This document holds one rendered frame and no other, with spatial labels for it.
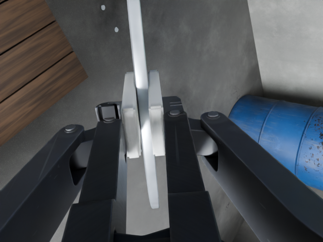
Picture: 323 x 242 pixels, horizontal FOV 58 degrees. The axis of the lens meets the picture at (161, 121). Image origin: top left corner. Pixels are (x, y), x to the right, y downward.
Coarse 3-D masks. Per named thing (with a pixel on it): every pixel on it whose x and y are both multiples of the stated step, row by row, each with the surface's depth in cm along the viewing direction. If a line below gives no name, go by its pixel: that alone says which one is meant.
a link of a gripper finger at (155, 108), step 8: (152, 72) 21; (152, 80) 19; (152, 88) 17; (160, 88) 18; (152, 96) 16; (160, 96) 17; (152, 104) 15; (160, 104) 15; (152, 112) 15; (160, 112) 15; (152, 120) 15; (160, 120) 15; (152, 128) 16; (160, 128) 15; (152, 136) 16; (160, 136) 16; (152, 144) 16; (160, 144) 16; (160, 152) 16
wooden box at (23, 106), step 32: (0, 0) 68; (32, 0) 74; (0, 32) 70; (32, 32) 75; (0, 64) 72; (32, 64) 77; (64, 64) 84; (0, 96) 73; (32, 96) 79; (0, 128) 75
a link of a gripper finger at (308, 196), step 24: (216, 120) 14; (216, 144) 13; (240, 144) 12; (216, 168) 14; (240, 168) 11; (264, 168) 10; (240, 192) 11; (264, 192) 9; (288, 192) 9; (312, 192) 9; (264, 216) 10; (288, 216) 8; (312, 216) 8; (264, 240) 10; (288, 240) 9; (312, 240) 8
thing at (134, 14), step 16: (128, 0) 18; (128, 16) 18; (144, 48) 18; (144, 64) 18; (144, 80) 18; (144, 96) 18; (144, 112) 18; (144, 128) 19; (144, 144) 19; (144, 160) 20
